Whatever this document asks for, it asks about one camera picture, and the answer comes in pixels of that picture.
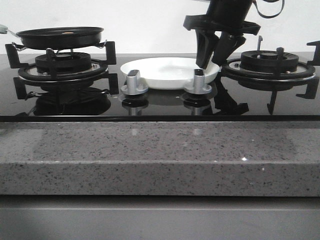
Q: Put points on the black glass cooktop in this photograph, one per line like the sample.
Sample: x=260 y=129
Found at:
x=103 y=101

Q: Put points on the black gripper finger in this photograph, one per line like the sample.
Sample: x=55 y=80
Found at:
x=207 y=41
x=226 y=45

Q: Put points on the right black pan support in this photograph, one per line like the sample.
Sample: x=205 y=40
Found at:
x=275 y=71

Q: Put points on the right black gas burner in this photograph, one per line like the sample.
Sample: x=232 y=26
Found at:
x=265 y=61

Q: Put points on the right silver stove knob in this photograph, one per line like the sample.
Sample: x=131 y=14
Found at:
x=198 y=86

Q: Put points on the silver stove knob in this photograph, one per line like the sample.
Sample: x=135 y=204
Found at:
x=198 y=86
x=134 y=84

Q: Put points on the black pan support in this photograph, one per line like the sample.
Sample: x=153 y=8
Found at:
x=28 y=72
x=275 y=71

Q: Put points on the black gas burner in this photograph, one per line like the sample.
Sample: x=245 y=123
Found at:
x=265 y=61
x=65 y=62

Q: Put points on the left black pan support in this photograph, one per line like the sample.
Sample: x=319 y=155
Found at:
x=28 y=72

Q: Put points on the left black gas burner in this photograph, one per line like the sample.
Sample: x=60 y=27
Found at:
x=65 y=62

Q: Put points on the white plate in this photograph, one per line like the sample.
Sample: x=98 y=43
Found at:
x=163 y=73

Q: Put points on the left silver stove knob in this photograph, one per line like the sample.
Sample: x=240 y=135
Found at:
x=134 y=84

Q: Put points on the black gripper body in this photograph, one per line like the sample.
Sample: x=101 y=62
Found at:
x=224 y=16

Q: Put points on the black frying pan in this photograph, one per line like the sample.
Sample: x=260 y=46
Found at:
x=83 y=36

